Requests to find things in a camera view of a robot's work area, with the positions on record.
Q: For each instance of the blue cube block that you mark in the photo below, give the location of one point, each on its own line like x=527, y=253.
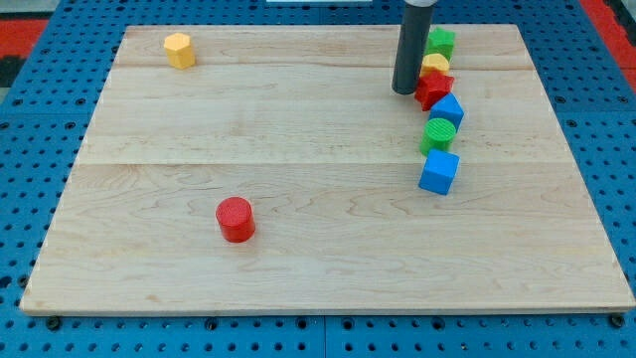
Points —
x=439, y=171

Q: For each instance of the light wooden board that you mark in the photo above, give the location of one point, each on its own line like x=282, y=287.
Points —
x=302, y=122

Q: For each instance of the red cylinder block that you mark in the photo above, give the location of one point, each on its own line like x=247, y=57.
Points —
x=235, y=218

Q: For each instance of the green cylinder block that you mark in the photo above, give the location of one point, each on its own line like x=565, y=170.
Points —
x=438, y=133

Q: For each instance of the red star block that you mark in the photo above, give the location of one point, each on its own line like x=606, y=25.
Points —
x=431, y=88

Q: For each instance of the blue triangular prism block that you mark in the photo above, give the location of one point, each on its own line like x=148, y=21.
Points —
x=448, y=108

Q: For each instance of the yellow half-round block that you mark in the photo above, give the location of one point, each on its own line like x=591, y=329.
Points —
x=434, y=63

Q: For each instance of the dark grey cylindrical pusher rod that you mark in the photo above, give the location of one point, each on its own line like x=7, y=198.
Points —
x=413, y=33

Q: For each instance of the green star block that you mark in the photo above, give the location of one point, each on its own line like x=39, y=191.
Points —
x=441, y=41

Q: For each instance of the yellow hexagon block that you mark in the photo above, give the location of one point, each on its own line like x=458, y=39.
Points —
x=179, y=51

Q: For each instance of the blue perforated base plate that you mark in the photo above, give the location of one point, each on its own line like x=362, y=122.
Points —
x=584, y=67

